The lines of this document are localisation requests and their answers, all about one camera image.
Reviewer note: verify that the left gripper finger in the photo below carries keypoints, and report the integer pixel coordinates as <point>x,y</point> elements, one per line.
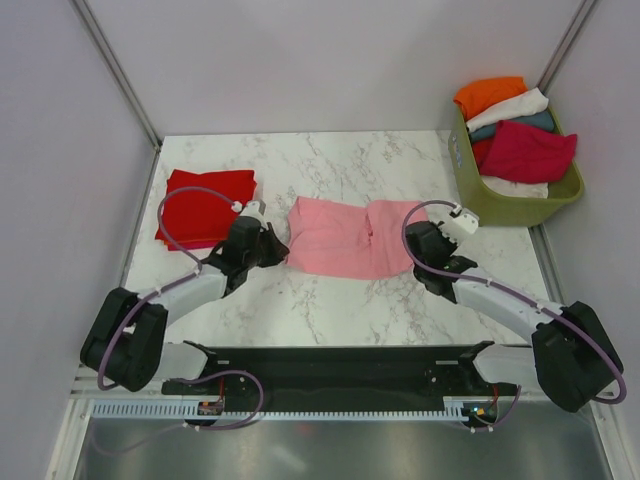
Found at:
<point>270,239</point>
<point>272,255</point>

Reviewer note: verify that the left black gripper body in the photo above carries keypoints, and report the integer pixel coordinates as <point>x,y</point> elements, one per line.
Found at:
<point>251,256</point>

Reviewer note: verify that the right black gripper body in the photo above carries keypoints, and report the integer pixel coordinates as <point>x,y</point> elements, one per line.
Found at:
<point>445,240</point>

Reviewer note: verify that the pink t-shirt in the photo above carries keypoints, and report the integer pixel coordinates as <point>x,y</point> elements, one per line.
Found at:
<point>345,241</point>

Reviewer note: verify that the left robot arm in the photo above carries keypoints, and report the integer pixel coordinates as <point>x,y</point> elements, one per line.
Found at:
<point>124,345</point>

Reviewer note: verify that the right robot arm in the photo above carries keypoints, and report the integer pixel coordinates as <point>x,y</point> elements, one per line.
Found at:
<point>568,356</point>

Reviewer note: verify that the olive green plastic basket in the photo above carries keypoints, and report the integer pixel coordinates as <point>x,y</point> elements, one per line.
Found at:
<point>495,209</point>

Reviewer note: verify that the red t-shirt in basket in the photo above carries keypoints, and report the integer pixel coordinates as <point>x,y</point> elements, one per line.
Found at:
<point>480,150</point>

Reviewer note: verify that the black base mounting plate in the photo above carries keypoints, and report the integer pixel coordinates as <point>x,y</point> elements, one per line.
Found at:
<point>340,379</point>

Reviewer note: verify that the white cloth basket bottom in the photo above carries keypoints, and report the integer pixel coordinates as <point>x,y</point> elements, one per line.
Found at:
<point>516,189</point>

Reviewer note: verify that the crimson t-shirt in basket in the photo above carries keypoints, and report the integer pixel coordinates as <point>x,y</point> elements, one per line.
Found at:
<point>526,154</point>

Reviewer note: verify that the orange t-shirt in basket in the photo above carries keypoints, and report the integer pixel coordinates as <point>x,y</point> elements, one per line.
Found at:
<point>479,95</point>

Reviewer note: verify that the white t-shirt in basket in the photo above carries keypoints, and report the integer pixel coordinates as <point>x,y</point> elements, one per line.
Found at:
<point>525,104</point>

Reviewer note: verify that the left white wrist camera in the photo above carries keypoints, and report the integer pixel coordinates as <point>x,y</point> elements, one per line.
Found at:
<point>254,209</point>

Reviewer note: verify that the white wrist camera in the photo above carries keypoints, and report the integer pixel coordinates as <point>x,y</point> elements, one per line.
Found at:
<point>459,225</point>
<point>254,209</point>

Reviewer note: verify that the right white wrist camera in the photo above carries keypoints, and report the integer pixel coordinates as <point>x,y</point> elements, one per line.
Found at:
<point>459,225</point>

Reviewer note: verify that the white slotted cable duct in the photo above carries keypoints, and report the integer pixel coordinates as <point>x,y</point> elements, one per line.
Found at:
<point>192,410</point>

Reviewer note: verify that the right aluminium frame post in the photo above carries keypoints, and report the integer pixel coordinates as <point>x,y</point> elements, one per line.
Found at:
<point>571,34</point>

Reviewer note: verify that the aluminium frame post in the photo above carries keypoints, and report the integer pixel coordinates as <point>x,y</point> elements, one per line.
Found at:
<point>571,34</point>
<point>99,39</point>

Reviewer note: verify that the left aluminium frame post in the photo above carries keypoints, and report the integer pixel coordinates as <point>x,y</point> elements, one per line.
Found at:
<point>99,39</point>

